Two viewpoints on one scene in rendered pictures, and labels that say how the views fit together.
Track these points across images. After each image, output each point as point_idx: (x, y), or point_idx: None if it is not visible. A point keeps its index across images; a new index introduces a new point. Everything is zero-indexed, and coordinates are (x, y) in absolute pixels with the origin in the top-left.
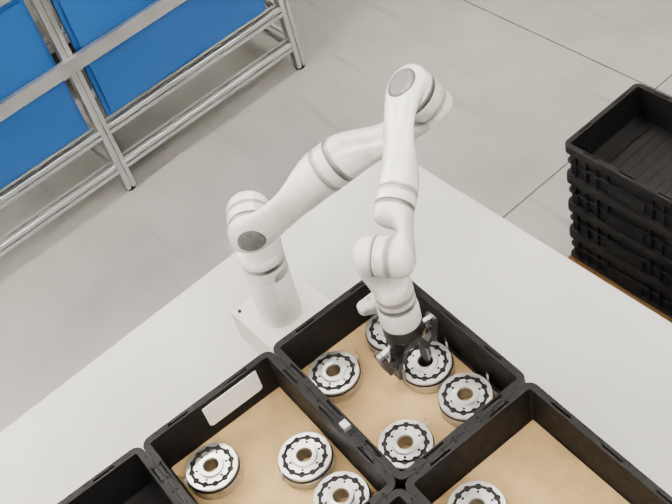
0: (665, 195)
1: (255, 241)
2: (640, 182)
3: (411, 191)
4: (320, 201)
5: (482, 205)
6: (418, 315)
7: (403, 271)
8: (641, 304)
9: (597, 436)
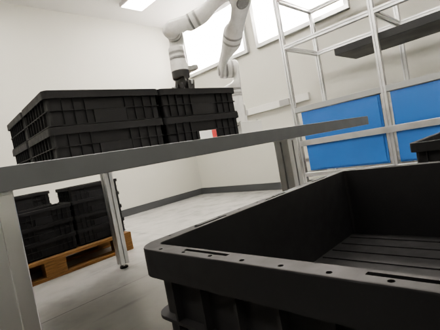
0: (421, 139)
1: (218, 70)
2: (427, 137)
3: (192, 12)
4: (224, 50)
5: (332, 120)
6: (175, 65)
7: (162, 30)
8: (263, 130)
9: (117, 89)
